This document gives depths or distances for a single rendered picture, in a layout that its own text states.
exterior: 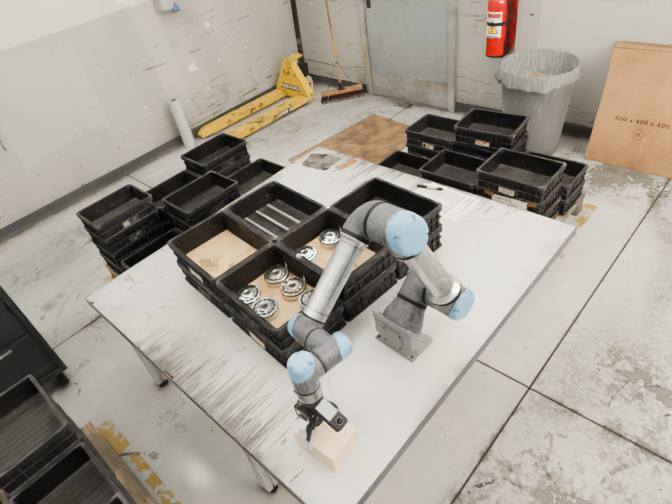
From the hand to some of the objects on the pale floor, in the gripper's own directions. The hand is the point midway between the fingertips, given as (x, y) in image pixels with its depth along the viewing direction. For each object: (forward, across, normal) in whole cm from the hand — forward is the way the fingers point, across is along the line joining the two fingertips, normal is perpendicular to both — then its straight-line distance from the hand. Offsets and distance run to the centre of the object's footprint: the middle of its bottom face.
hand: (326, 434), depth 152 cm
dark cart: (+76, +55, -208) cm, 228 cm away
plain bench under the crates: (+75, -64, -58) cm, 115 cm away
